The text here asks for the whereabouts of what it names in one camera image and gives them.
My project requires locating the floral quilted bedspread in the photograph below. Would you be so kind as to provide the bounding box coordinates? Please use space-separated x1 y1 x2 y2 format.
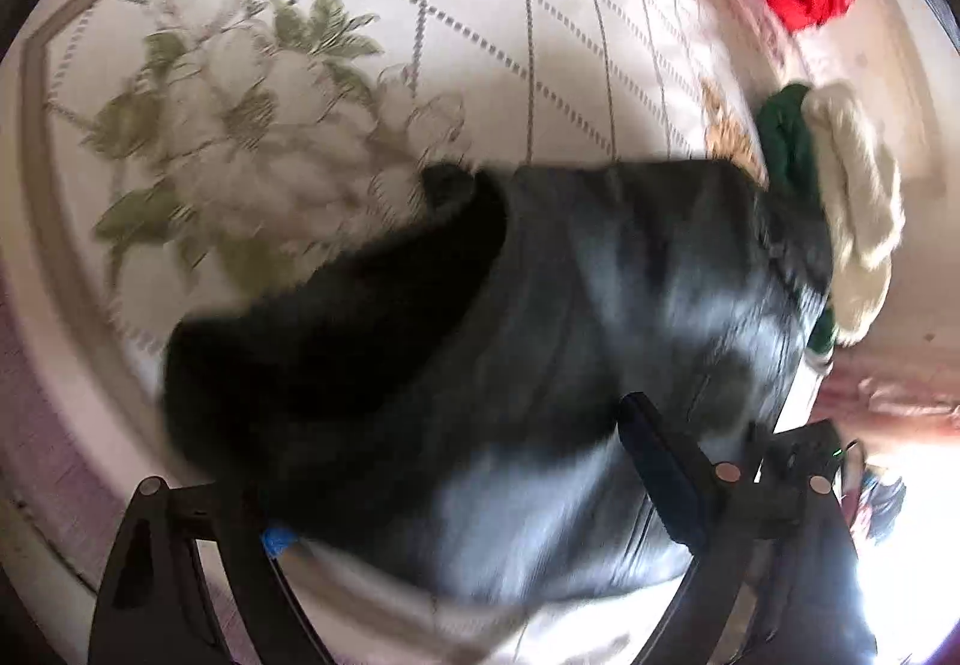
0 0 842 665

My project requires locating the dark green garment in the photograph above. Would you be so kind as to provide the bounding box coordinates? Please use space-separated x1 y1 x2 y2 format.
755 83 838 358

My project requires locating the black leather jacket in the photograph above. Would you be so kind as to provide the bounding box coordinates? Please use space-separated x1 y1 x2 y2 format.
163 160 832 605

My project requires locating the cream fleece garment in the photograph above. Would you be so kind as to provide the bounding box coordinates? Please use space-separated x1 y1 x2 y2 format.
800 83 905 346

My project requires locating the pink curtain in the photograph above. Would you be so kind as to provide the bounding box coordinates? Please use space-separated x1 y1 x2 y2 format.
811 333 958 454

